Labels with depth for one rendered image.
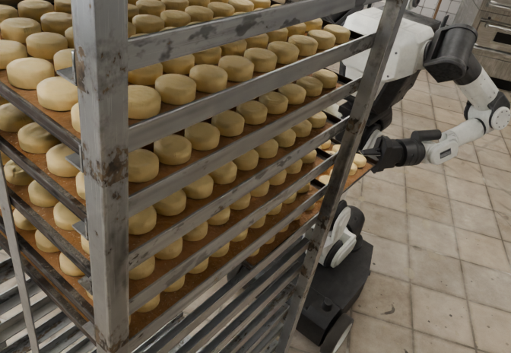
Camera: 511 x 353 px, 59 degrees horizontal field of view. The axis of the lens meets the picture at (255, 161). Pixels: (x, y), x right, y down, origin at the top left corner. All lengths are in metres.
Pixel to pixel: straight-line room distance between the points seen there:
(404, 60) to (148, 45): 1.14
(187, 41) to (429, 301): 2.27
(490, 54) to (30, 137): 5.18
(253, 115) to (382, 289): 1.91
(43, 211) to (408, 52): 1.14
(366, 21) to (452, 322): 1.61
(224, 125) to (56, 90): 0.25
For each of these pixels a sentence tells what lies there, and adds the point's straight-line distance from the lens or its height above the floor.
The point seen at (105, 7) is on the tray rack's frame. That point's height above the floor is 1.65.
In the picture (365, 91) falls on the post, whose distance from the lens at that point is 0.92.
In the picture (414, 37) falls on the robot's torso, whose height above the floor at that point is 1.36.
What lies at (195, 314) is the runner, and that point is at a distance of 0.89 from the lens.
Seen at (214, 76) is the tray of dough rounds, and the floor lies 1.51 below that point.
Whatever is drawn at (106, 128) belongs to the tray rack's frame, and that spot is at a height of 1.55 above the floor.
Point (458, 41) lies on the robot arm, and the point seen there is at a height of 1.38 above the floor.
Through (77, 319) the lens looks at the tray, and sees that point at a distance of 0.78.
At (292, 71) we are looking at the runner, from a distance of 0.67.
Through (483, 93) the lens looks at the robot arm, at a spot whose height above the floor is 1.24.
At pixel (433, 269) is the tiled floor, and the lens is 2.78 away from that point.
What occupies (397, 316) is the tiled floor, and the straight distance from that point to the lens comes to 2.44.
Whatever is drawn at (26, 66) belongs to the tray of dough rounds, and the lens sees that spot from 0.60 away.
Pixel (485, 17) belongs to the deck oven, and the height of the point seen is 0.70.
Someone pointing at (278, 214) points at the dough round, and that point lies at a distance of 0.97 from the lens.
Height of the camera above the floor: 1.76
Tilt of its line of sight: 34 degrees down
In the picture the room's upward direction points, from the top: 11 degrees clockwise
